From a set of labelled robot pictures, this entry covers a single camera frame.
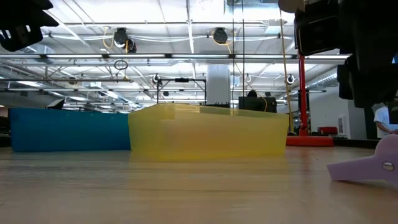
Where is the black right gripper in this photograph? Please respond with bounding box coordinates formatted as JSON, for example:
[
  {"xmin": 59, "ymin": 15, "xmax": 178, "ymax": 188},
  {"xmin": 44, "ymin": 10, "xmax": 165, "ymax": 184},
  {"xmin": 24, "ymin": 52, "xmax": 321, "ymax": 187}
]
[{"xmin": 337, "ymin": 0, "xmax": 398, "ymax": 109}]

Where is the blue plastic bin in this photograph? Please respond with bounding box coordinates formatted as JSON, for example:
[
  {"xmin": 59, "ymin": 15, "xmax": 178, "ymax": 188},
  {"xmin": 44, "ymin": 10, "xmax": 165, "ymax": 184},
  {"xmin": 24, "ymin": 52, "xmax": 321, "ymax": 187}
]
[{"xmin": 8, "ymin": 107, "xmax": 131, "ymax": 153}]

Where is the yellow translucent plastic bin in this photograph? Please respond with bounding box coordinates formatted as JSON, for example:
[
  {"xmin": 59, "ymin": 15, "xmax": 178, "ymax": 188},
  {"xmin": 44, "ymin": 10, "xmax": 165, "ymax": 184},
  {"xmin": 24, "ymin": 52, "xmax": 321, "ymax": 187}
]
[{"xmin": 127, "ymin": 103, "xmax": 290, "ymax": 156}]

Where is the lilac staple remover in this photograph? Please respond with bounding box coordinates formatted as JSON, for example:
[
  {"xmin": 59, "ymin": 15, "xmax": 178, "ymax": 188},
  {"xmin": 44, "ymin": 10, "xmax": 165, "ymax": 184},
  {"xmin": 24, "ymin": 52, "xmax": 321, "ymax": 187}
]
[{"xmin": 326, "ymin": 133, "xmax": 398, "ymax": 189}]

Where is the red box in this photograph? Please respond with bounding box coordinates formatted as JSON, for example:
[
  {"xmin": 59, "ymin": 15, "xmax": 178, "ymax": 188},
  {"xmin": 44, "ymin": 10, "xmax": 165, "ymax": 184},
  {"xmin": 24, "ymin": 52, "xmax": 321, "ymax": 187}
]
[{"xmin": 317, "ymin": 126, "xmax": 338, "ymax": 136}]

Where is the black angled panel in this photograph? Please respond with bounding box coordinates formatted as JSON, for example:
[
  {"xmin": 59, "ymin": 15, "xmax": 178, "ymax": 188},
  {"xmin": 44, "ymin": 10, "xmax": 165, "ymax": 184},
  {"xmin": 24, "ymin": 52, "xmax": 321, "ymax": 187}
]
[{"xmin": 46, "ymin": 98, "xmax": 66, "ymax": 110}]

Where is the black background monitor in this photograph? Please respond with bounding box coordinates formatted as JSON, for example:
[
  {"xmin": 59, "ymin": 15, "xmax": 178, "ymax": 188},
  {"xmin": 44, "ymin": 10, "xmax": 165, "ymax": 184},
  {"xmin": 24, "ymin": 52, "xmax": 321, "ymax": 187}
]
[{"xmin": 238, "ymin": 96, "xmax": 277, "ymax": 113}]

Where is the white building column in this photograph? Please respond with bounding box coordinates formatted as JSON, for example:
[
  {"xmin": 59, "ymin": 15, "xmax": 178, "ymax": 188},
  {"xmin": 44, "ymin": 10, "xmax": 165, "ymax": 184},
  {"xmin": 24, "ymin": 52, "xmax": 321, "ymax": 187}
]
[{"xmin": 206, "ymin": 63, "xmax": 231, "ymax": 106}]

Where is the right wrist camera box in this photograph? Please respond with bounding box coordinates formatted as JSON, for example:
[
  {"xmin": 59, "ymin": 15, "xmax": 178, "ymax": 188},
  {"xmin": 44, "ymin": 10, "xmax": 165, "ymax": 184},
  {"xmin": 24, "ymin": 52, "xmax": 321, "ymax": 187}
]
[{"xmin": 294, "ymin": 7, "xmax": 341, "ymax": 57}]

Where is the yellow hanging rope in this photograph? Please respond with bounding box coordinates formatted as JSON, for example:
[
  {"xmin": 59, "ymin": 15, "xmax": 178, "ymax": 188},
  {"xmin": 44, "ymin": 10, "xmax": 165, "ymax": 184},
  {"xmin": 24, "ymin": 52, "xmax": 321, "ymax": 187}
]
[{"xmin": 279, "ymin": 9, "xmax": 295, "ymax": 135}]

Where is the black ceiling cable reel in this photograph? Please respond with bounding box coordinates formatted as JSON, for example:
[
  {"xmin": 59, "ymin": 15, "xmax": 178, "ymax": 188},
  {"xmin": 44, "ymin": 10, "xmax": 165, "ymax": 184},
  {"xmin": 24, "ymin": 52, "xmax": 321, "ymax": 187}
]
[
  {"xmin": 212, "ymin": 27, "xmax": 229, "ymax": 45},
  {"xmin": 113, "ymin": 27, "xmax": 137, "ymax": 54}
]

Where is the black ceiling cable loop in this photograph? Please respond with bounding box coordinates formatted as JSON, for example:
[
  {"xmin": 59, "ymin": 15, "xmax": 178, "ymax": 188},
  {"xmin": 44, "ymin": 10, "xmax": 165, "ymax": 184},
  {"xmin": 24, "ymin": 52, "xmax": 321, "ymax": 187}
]
[{"xmin": 113, "ymin": 59, "xmax": 129, "ymax": 71}]

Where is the black hanging cable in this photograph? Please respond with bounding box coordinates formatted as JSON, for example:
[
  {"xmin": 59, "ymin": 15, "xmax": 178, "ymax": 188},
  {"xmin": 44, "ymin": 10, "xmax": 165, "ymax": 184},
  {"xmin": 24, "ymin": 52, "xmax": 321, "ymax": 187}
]
[
  {"xmin": 241, "ymin": 0, "xmax": 246, "ymax": 98},
  {"xmin": 231, "ymin": 0, "xmax": 235, "ymax": 110}
]

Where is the black metal frame rig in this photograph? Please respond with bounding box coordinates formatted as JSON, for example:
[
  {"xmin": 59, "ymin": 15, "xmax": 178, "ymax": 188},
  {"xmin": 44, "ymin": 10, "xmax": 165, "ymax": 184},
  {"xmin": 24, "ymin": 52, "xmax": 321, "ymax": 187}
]
[{"xmin": 156, "ymin": 77, "xmax": 207, "ymax": 105}]

